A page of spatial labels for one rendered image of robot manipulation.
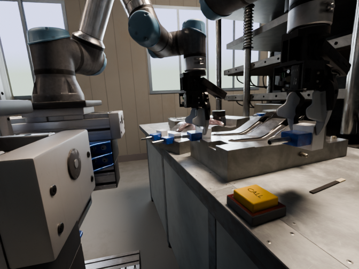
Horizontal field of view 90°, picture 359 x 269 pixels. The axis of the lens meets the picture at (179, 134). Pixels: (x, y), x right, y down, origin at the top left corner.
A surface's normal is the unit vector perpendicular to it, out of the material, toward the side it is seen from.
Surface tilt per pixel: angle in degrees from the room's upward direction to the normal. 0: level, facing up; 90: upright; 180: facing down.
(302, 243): 0
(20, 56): 90
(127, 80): 90
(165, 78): 90
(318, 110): 80
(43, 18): 90
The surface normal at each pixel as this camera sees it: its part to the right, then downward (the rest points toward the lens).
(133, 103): 0.20, 0.18
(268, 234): -0.04, -0.98
